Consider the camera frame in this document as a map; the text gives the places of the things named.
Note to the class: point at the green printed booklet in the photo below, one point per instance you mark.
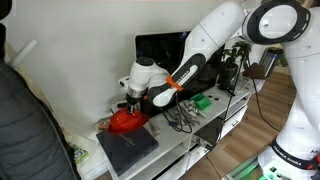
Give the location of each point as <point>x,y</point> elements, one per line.
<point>79,154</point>

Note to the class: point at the white tv cabinet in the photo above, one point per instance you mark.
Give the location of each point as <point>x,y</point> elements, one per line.
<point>176,151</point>

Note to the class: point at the orange sequin hat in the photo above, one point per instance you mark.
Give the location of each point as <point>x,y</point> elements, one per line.
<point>124,122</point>

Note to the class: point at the white cardboard tube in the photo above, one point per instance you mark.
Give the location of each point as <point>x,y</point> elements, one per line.
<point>23,53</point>

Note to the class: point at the small brown box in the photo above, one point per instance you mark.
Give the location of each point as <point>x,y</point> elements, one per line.
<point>103,125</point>

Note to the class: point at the black flat screen tv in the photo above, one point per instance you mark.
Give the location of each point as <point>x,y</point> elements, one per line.
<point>166,49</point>

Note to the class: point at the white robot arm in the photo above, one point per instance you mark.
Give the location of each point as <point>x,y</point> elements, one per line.
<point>294,152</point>

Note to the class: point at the folded paper leaflets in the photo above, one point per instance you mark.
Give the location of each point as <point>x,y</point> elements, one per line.
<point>155,129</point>

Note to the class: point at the person in grey jacket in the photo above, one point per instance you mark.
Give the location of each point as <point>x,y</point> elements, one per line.
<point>32,145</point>

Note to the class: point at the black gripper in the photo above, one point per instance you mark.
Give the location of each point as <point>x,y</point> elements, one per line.
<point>133,97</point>

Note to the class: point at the potted green plant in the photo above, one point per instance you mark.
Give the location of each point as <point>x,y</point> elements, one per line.
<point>228,68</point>

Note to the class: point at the small blue cylinder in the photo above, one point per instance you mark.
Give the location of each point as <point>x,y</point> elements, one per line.
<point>172,123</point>

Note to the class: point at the striped grey white cloth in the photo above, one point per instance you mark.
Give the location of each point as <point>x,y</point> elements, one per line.
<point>187,112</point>

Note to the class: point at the green plastic box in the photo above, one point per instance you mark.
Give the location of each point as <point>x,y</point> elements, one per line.
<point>201,101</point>

